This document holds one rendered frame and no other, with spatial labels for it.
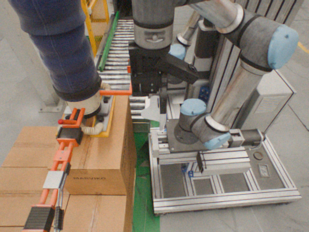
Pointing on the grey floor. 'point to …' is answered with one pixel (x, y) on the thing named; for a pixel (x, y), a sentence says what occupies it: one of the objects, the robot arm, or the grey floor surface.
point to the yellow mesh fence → (90, 21)
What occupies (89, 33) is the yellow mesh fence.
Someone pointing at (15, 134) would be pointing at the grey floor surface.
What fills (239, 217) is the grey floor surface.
